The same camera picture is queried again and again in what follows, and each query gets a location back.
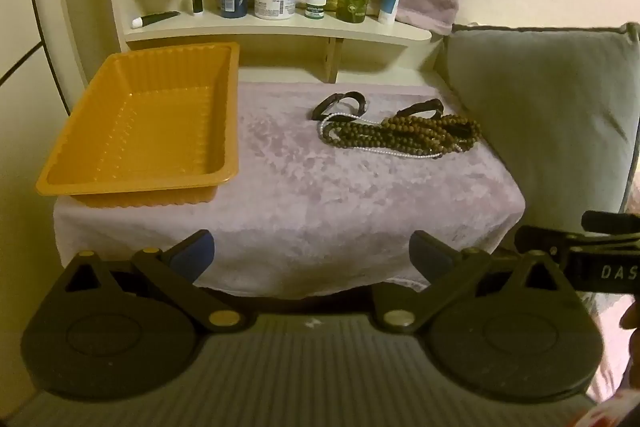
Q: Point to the person's right hand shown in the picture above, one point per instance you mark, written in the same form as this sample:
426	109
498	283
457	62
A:
631	318

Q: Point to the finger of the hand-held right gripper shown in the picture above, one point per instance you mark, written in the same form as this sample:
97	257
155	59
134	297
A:
542	243
612	222

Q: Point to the grey cushion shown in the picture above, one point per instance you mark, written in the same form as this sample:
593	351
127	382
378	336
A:
550	107

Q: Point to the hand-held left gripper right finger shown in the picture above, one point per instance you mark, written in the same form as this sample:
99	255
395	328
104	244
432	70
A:
429	253

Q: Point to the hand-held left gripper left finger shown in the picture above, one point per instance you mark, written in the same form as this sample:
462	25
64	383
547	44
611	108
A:
196	253

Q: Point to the orange plastic tray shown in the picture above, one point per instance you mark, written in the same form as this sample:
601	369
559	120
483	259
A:
150	132

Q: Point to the small green label jar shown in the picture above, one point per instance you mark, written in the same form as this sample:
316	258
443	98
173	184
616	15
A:
315	4

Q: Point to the black tube with white cap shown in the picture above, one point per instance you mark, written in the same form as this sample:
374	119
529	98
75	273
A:
160	18

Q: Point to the lilac plush cloth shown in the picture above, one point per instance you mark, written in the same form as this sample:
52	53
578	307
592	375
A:
310	207

